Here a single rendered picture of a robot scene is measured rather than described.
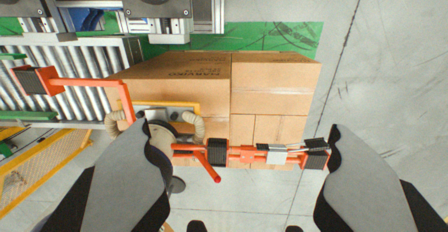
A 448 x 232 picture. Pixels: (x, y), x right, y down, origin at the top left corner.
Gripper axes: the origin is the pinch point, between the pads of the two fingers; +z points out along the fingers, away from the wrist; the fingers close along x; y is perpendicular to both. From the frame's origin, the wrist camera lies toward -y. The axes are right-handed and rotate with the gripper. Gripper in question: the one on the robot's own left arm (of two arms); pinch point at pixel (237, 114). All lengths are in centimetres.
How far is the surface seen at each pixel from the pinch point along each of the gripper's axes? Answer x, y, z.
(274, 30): 38, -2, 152
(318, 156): 30, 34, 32
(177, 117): -21, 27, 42
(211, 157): -6.9, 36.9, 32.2
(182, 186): -72, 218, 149
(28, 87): -61, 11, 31
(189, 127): -22, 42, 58
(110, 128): -47, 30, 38
